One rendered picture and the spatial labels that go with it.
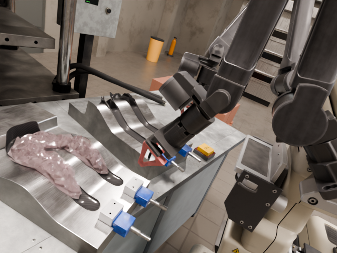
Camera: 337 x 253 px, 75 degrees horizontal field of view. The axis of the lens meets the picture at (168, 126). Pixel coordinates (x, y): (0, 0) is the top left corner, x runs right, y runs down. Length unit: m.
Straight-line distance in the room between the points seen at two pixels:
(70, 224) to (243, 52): 0.50
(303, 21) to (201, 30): 8.36
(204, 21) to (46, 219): 8.90
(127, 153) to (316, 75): 0.60
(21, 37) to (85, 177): 0.77
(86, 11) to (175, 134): 1.06
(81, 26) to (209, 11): 8.00
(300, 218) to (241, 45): 0.50
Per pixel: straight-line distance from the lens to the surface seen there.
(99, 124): 0.89
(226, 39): 0.77
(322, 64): 0.41
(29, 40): 1.24
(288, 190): 0.67
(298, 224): 0.74
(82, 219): 0.59
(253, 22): 0.41
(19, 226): 0.65
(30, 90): 1.30
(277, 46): 6.05
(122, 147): 0.81
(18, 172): 0.64
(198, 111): 0.44
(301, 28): 0.90
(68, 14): 1.21
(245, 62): 0.41
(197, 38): 9.23
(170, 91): 0.45
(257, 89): 6.13
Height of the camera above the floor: 1.32
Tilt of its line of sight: 26 degrees down
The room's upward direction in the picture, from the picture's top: 20 degrees clockwise
